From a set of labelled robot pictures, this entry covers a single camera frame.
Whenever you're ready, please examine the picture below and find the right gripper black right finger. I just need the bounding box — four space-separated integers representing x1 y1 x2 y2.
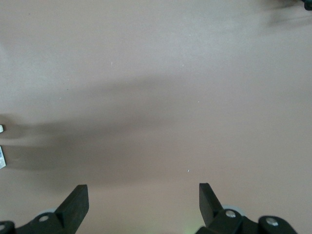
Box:
196 182 299 234

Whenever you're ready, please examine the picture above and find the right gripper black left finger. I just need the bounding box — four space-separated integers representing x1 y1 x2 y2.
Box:
0 184 90 234

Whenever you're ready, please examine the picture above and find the blue white milk carton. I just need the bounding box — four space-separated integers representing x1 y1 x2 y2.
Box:
0 145 7 169

